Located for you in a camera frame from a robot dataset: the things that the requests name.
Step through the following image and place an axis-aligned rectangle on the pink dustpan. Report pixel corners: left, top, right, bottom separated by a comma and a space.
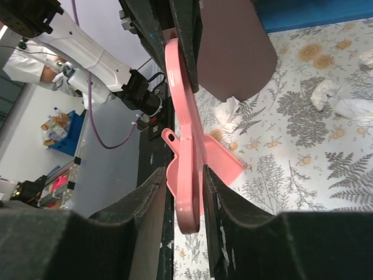
161, 128, 244, 196

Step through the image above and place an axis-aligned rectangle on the white paper scrap by bin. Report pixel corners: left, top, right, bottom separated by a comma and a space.
215, 97, 242, 133

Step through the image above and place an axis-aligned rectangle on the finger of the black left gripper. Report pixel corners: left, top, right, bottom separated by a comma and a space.
119, 0, 166, 69
169, 0, 203, 93

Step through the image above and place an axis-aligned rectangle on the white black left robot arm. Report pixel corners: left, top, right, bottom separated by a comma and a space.
1, 1, 202, 117

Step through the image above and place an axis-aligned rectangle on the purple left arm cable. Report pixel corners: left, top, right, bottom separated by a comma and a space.
71, 0, 138, 150

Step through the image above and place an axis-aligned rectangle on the white paper scrap under gripper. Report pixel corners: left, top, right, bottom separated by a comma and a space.
310, 79, 342, 111

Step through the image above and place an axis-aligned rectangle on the brown trash bin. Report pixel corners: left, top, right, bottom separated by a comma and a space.
157, 1, 277, 102

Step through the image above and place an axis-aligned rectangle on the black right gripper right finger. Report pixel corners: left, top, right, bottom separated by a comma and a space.
203, 167, 372, 279

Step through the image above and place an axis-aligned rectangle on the pink hand brush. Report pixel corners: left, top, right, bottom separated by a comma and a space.
161, 38, 206, 234

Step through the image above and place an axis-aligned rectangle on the crumpled white paper scrap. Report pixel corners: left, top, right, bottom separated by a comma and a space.
335, 99, 373, 127

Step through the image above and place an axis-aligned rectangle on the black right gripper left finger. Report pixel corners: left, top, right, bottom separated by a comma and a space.
1, 167, 166, 279

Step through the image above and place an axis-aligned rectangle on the floral table mat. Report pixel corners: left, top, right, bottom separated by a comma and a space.
174, 18, 372, 279

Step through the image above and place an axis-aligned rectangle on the person in white coat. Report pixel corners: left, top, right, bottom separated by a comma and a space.
3, 41, 82, 97

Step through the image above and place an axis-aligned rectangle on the white paper scrap near bottle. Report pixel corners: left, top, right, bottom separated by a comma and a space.
358, 49, 373, 69

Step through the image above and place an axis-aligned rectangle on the blue crate with bottles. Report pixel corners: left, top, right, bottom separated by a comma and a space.
40, 107, 84, 156

